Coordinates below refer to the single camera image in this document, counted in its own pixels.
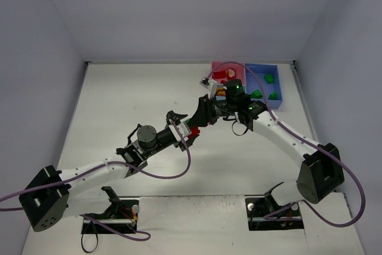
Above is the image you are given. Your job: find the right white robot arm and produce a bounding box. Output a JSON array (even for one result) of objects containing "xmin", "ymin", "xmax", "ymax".
[{"xmin": 187, "ymin": 78, "xmax": 344, "ymax": 207}]

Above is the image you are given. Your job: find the pink container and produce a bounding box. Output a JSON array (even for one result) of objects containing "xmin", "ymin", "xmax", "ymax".
[{"xmin": 210, "ymin": 61, "xmax": 246, "ymax": 85}]

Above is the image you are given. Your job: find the green rounded stack lego brick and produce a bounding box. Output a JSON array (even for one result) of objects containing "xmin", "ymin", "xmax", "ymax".
[{"xmin": 264, "ymin": 74, "xmax": 275, "ymax": 84}]

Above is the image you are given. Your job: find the green square lego brick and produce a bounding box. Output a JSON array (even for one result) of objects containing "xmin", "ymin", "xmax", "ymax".
[{"xmin": 250, "ymin": 90, "xmax": 263, "ymax": 99}]

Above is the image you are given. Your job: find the dark blue container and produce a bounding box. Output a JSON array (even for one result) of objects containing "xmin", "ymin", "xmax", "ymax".
[{"xmin": 245, "ymin": 63, "xmax": 283, "ymax": 110}]

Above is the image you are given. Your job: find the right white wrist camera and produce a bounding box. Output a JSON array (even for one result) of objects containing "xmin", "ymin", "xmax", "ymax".
[{"xmin": 200, "ymin": 78, "xmax": 218, "ymax": 99}]

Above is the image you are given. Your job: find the light blue container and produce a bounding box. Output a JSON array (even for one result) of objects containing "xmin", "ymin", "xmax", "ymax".
[{"xmin": 208, "ymin": 84, "xmax": 245, "ymax": 98}]

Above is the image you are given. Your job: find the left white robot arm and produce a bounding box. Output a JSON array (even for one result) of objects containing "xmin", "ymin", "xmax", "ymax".
[{"xmin": 19, "ymin": 111, "xmax": 200, "ymax": 232}]

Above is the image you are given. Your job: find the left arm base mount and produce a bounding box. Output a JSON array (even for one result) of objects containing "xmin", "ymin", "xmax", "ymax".
[{"xmin": 81, "ymin": 197, "xmax": 139, "ymax": 235}]

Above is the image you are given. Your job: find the red green lego stack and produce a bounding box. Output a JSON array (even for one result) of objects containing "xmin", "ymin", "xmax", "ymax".
[{"xmin": 183, "ymin": 119, "xmax": 201, "ymax": 137}]

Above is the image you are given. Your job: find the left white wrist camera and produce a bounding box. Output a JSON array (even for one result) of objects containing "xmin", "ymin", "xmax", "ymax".
[{"xmin": 169, "ymin": 122, "xmax": 188, "ymax": 140}]

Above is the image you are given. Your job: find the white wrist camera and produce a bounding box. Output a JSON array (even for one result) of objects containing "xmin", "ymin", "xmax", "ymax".
[
  {"xmin": 200, "ymin": 78, "xmax": 218, "ymax": 99},
  {"xmin": 169, "ymin": 122, "xmax": 188, "ymax": 140}
]

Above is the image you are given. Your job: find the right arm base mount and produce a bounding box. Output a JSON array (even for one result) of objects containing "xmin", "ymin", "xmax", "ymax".
[{"xmin": 245, "ymin": 196, "xmax": 304, "ymax": 232}]

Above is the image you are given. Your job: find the yellow rounded lego brick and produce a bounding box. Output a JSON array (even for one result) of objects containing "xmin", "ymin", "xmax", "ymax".
[{"xmin": 215, "ymin": 88, "xmax": 226, "ymax": 97}]

